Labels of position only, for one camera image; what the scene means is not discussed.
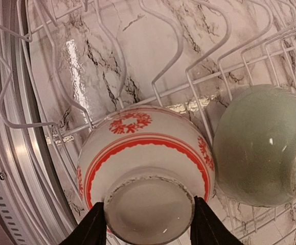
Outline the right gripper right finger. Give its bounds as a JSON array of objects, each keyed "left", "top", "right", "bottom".
[{"left": 190, "top": 196, "right": 243, "bottom": 245}]

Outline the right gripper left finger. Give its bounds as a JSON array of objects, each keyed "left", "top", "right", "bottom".
[{"left": 60, "top": 202, "right": 107, "bottom": 245}]

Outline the white and pink bowl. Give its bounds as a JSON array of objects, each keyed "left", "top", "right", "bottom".
[{"left": 77, "top": 106, "right": 215, "bottom": 244}]

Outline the pale green ceramic bowl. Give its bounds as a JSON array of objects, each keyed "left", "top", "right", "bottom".
[{"left": 213, "top": 84, "right": 296, "bottom": 207}]

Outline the aluminium front frame rail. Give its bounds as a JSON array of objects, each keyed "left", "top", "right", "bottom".
[{"left": 0, "top": 1, "right": 77, "bottom": 244}]

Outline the white wire dish rack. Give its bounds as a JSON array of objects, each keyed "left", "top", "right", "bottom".
[{"left": 0, "top": 1, "right": 296, "bottom": 244}]

